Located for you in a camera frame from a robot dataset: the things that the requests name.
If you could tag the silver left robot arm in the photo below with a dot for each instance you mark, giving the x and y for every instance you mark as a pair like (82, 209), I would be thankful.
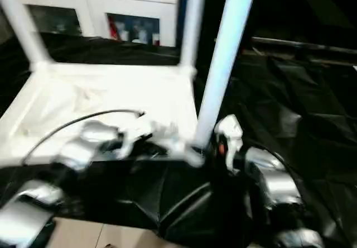
(75, 153)

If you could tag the black robot foot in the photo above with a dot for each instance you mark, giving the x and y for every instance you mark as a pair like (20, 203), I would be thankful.
(108, 245)

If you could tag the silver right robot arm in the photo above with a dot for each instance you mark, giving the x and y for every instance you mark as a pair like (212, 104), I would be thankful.
(279, 181)

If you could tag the grey curtain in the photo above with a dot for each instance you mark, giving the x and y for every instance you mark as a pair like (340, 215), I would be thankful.
(5, 27)

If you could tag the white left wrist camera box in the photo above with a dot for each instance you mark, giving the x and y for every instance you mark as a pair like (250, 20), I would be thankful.
(136, 130)

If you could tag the black piano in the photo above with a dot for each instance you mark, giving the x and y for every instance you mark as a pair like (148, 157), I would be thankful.
(306, 5)

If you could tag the white plastic table top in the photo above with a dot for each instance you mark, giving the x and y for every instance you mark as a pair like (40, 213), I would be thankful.
(97, 91)

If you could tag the black work mat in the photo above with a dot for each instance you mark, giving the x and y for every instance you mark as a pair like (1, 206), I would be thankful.
(293, 105)

